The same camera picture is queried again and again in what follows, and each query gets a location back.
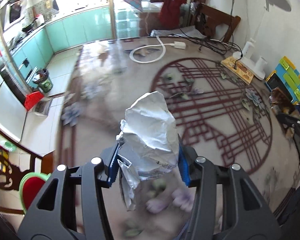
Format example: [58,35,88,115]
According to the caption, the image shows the red dustpan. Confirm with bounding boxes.
[34,99,52,116]

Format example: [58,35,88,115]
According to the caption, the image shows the dark red hanging garment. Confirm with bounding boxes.
[159,0,187,29]

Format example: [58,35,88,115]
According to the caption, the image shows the dark wooden chair right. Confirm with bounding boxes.
[193,3,241,42]

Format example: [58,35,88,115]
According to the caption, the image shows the white refrigerator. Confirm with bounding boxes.
[0,75,27,142]

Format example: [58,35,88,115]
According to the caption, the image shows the green kitchen waste bin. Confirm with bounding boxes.
[32,68,53,93]

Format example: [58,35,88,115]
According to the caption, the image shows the teal kitchen cabinets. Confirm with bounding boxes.
[11,7,112,79]

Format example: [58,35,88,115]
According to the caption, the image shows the white desk lamp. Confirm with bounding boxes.
[232,0,293,81]

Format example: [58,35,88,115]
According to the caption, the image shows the blue yellow toy board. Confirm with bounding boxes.
[265,56,300,105]

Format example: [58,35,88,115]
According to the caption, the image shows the dark wooden chair left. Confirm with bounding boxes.
[0,119,55,215]

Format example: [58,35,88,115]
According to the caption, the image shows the red green trash bin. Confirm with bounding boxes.
[19,172,51,213]

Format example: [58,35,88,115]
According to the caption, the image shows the black cables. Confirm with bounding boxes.
[172,0,244,65]

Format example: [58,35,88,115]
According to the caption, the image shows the white charger with cable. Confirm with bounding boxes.
[129,36,186,64]

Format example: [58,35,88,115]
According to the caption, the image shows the black smartphone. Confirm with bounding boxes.
[266,73,293,101]

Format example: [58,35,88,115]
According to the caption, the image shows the range hood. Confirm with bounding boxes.
[0,0,28,32]

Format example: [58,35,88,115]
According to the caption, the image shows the yellow illustrated book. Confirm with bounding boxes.
[221,56,254,85]

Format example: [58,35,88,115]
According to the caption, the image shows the black wok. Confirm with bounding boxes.
[21,22,34,33]

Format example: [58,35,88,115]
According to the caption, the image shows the dark wooden chair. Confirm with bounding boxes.
[193,3,241,42]
[0,119,55,215]

